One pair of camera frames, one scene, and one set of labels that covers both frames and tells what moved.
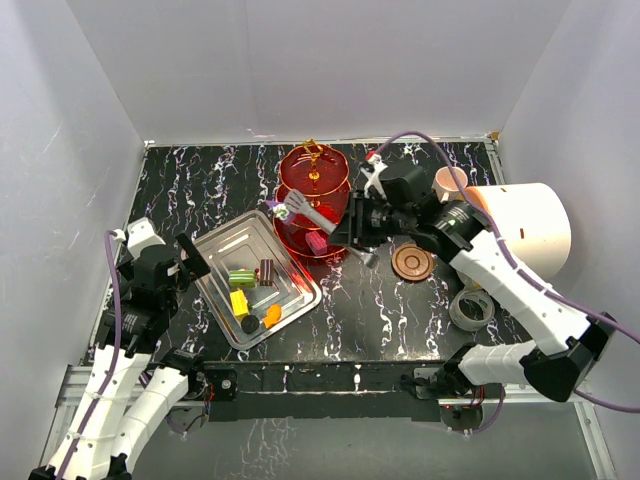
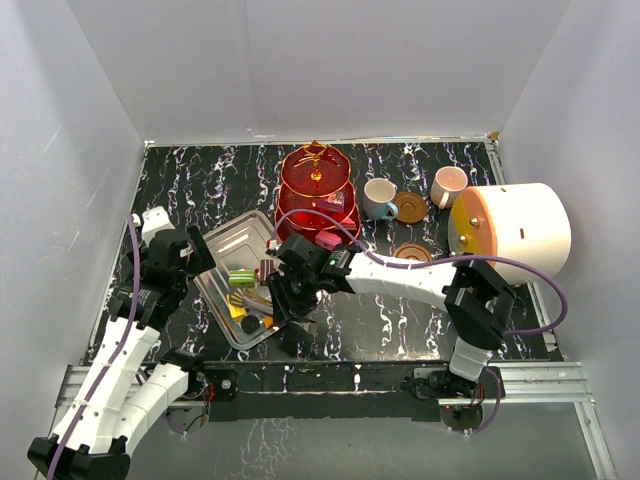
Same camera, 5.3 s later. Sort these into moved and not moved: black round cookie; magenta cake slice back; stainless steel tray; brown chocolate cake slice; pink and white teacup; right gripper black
Moved: right gripper black; magenta cake slice back
Not moved: black round cookie; stainless steel tray; brown chocolate cake slice; pink and white teacup
